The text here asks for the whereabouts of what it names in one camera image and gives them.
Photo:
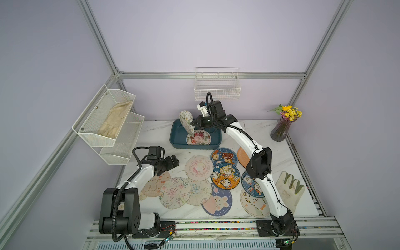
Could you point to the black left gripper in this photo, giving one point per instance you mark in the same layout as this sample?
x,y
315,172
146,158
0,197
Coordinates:
x,y
170,165

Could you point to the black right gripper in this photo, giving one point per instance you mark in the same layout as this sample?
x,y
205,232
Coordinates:
x,y
198,123

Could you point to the rose flower coaster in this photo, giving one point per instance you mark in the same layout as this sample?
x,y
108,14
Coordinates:
x,y
201,137

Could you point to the pink rainbow circle coaster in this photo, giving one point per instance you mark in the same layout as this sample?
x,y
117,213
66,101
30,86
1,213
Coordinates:
x,y
199,168

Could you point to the green white floral coaster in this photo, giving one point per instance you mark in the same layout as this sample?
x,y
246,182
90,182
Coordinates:
x,y
186,119

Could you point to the blue denim bear coaster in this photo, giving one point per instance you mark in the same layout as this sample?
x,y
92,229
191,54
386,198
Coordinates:
x,y
224,155

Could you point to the teal orange cats coaster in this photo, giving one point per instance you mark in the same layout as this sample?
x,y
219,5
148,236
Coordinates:
x,y
225,176

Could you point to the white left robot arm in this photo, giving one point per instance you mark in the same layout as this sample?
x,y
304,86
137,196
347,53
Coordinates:
x,y
120,213

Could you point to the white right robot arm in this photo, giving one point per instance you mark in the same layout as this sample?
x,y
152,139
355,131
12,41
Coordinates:
x,y
259,167

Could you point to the teal plastic storage box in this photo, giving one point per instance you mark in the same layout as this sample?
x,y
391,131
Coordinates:
x,y
179,136

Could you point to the cream pink bow coaster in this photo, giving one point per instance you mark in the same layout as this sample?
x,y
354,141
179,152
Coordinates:
x,y
175,193

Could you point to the plain orange coaster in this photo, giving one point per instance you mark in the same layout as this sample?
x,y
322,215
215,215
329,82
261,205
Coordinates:
x,y
243,158

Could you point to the lower white mesh shelf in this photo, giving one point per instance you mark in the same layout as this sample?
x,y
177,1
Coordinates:
x,y
121,152

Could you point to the white mesh shelf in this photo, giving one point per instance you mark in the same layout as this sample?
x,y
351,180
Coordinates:
x,y
88,125
121,152

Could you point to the ribbed glass vase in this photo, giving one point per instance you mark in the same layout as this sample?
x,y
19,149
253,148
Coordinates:
x,y
281,130

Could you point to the purple pink bunny coaster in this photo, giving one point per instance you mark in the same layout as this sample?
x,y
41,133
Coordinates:
x,y
220,202

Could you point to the cream glove in shelf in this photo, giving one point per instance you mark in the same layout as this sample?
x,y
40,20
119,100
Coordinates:
x,y
115,119

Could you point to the yellow flower bouquet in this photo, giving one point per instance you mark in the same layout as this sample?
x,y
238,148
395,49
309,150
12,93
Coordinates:
x,y
288,113

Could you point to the teal red cartoon coaster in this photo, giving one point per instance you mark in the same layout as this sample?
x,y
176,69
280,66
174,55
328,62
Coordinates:
x,y
251,186

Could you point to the upper white mesh shelf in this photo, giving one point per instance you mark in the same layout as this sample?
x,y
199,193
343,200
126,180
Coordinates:
x,y
88,125

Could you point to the cream dog bone coaster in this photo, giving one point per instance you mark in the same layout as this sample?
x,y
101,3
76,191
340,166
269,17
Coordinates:
x,y
256,207

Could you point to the white green glove on table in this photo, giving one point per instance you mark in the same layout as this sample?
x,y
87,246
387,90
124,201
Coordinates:
x,y
290,189

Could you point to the white wire wall basket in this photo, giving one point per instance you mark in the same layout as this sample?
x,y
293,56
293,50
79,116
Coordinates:
x,y
222,83

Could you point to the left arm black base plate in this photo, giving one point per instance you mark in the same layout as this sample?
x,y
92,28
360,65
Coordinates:
x,y
161,230

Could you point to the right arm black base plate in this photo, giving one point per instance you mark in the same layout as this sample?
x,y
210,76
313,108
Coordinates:
x,y
274,229

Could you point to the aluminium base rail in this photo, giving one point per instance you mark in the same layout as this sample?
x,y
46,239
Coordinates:
x,y
248,228

